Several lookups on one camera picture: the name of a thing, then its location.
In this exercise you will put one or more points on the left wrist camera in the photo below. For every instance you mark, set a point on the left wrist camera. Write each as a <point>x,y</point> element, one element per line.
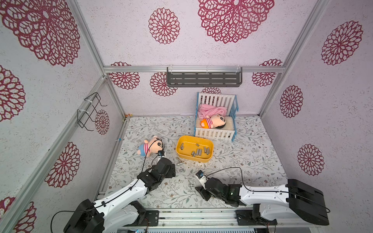
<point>161,153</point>

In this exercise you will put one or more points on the yellow plastic storage box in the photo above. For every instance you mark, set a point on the yellow plastic storage box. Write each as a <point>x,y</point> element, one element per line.
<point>190,145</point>

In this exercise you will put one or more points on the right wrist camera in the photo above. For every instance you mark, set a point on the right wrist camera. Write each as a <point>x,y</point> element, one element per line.
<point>201,178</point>

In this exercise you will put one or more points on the grey wall shelf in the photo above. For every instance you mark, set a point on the grey wall shelf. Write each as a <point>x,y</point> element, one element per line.
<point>204,79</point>

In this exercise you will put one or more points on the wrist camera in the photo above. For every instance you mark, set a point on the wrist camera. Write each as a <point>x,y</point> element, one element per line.
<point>161,153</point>
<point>201,178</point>

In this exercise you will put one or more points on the pink blanket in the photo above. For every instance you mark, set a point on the pink blanket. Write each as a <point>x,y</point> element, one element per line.
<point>205,110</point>

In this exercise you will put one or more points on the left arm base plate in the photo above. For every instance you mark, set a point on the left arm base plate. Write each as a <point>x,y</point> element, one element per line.
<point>149,218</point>

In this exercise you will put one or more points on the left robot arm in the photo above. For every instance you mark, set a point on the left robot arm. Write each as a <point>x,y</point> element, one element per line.
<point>122,207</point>

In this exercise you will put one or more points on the white blue toy crib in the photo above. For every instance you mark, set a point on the white blue toy crib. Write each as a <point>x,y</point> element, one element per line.
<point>229,131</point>

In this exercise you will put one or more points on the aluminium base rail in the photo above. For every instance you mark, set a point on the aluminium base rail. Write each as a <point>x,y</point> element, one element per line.
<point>217,218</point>

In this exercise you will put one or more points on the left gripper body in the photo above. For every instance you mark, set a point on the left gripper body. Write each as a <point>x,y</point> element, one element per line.
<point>171,173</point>

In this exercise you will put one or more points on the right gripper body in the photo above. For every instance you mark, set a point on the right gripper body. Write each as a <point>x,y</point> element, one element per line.
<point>207,186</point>

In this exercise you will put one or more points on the plush doll in crib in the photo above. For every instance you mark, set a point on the plush doll in crib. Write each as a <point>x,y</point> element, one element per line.
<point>212,122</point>

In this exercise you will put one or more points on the plush doll on table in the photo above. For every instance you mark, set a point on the plush doll on table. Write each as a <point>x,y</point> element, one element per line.
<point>152,146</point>

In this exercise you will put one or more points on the black wire wall rack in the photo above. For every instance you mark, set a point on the black wire wall rack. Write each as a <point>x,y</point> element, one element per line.
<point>85,115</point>

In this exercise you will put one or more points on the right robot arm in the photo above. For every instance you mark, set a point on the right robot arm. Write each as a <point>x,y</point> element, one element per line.
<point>292,200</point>

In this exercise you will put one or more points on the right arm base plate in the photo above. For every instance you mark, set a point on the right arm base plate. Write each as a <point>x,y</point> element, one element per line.
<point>249,217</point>

